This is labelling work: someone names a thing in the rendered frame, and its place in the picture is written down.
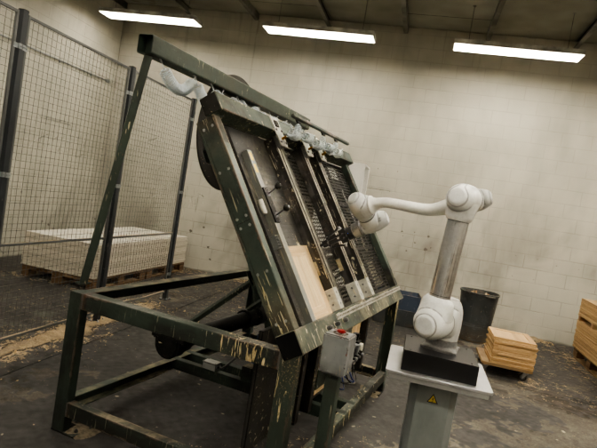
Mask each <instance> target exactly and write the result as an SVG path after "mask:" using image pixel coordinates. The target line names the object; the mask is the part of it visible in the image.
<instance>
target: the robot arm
mask: <svg viewBox="0 0 597 448"><path fill-rule="evenodd" d="M492 204H493V199H492V194H491V192H490V191H488V190H487V189H478V188H476V187H474V186H472V185H469V184H464V183H461V184H457V185H455V186H453V187H452V188H450V189H449V191H448V192H447V195H446V199H444V200H442V201H440V202H438V203H434V204H421V203H415V202H411V201H405V200H400V199H394V198H388V197H379V198H375V197H373V196H366V195H364V194H362V193H359V192H354V193H353V194H351V195H350V196H349V197H348V207H349V209H350V211H351V212H352V214H353V215H354V216H355V218H356V219H358V221H356V222H355V223H353V224H351V226H349V227H347V228H341V227H340V226H337V227H336V229H335V230H333V231H332V232H331V233H330V234H328V235H327V236H326V240H324V241H322V243H321V244H320V247H323V248H325V247H328V246H329V247H330V248H335V247H340V246H344V247H347V243H348V242H349V241H350V240H352V239H354V238H359V237H362V236H365V235H368V234H372V233H375V232H378V231H379V230H381V229H382V228H385V227H386V226H387V225H388V224H389V217H388V215H387V213H386V212H385V211H378V209H381V208H391V209H395V210H399V211H404V212H411V213H415V214H419V215H426V216H439V215H446V218H448V220H447V224H446V228H445V231H444V235H443V239H442V245H441V249H440V252H439V257H438V260H437V264H436V268H435V271H434V278H433V282H432V285H431V289H430V292H429V293H428V294H426V295H425V296H423V298H422V300H421V302H420V305H419V307H418V310H417V312H416V314H415V315H414V317H413V326H414V329H415V331H416V333H417V334H418V335H419V336H420V337H422V338H425V339H426V340H425V341H424V342H423V343H421V344H420V347H421V348H427V349H431V350H434V351H437V352H441V353H443V354H447V355H450V356H457V352H458V351H459V350H460V347H457V344H458V336H459V334H460V330H461V325H462V320H463V308H462V304H461V302H460V301H459V299H456V298H452V297H451V294H452V290H453V286H454V283H455V279H456V275H457V272H458V265H459V261H460V257H461V253H462V250H463V246H464V242H465V239H466V232H467V229H468V225H469V223H471V222H472V221H473V220H474V216H475V214H476V213H477V212H479V211H483V210H485V209H487V208H488V207H490V206H491V205H492ZM339 230H340V231H339ZM337 231H339V233H338V235H336V236H333V237H331V236H332V235H334V234H335V233H336V232H337ZM337 237H339V239H338V240H336V241H333V242H331V243H329V241H330V240H333V239H335V238H337ZM340 241H342V242H345V243H343V244H338V245H332V244H335V243H337V242H340Z"/></svg>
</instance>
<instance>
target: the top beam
mask: <svg viewBox="0 0 597 448"><path fill-rule="evenodd" d="M200 103H201V106H202V108H203V112H204V114H205V117H209V116H211V115H212V114H214V113H216V114H219V115H220V119H221V121H222V124H226V125H228V126H231V127H234V128H235V129H238V130H241V131H244V132H247V133H250V134H253V135H255V136H258V137H260V138H262V139H265V140H267V139H269V138H271V137H274V136H275V135H276V133H275V129H274V127H273V125H272V123H271V120H270V117H269V116H268V115H266V114H263V113H261V112H259V111H257V110H256V109H254V108H250V107H248V106H246V105H244V104H242V103H241V102H239V101H236V100H233V99H231V98H229V97H227V96H225V95H223V94H221V93H219V92H216V91H214V92H212V93H210V94H208V95H207V96H205V97H203V98H202V99H200ZM278 123H279V125H280V127H281V129H282V130H283V136H285V135H286V136H288V131H289V130H290V129H291V127H290V126H289V125H287V124H285V123H283V122H281V121H279V120H278ZM285 140H286V142H287V143H288V148H291V149H294V150H295V149H298V148H301V147H303V146H304V145H303V142H302V140H298V141H294V140H291V139H289V137H287V138H286V139H285ZM342 151H343V156H342V157H341V158H335V157H334V156H333V155H331V156H329V155H328V154H327V153H326V154H325V155H324V156H325V157H326V158H327V159H326V161H327V162H328V163H331V164H335V165H337V166H340V167H342V166H344V165H350V164H353V163H354V162H353V160H352V158H351V156H350V154H349V153H347V152H346V151H344V150H342Z"/></svg>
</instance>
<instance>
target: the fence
mask: <svg viewBox="0 0 597 448"><path fill-rule="evenodd" d="M249 152H251V151H250V150H248V149H246V150H245V151H243V152H242V153H241V154H242V156H243V161H244V162H245V165H246V168H247V170H248V173H249V175H250V177H251V181H252V184H253V187H254V188H255V191H256V194H257V196H258V199H263V201H264V204H265V207H266V208H267V214H265V217H266V220H267V224H268V226H269V228H270V231H271V233H272V236H273V235H278V237H279V240H280V242H281V245H282V248H280V249H278V252H279V254H280V257H281V259H282V262H283V265H284V268H285V270H286V273H287V276H288V278H289V280H290V283H291V287H292V290H293V291H294V294H295V296H296V299H297V302H298V305H299V308H300V310H301V313H302V316H303V317H304V320H305V322H306V324H309V323H311V322H313V321H315V320H316V319H315V316H314V312H313V310H312V308H311V305H310V303H309V300H308V297H307V296H306V292H305V289H304V286H303V284H302V282H301V280H300V277H299V273H298V271H297V269H296V266H295V263H294V261H293V258H292V257H291V252H290V250H289V247H288V245H287V243H286V240H285V238H284V235H283V232H282V229H281V227H280V224H279V223H275V220H274V218H273V215H272V213H271V211H270V208H269V206H268V203H267V200H266V197H265V195H264V192H263V189H262V188H263V187H265V185H264V182H263V180H262V178H261V175H260V173H259V172H256V170H255V167H254V164H255V165H256V166H257V164H256V162H255V159H254V156H253V155H252V156H253V159H254V161H253V160H251V156H250V153H249ZM251 154H252V152H251ZM257 168H258V167H257ZM258 171H259V168H258Z"/></svg>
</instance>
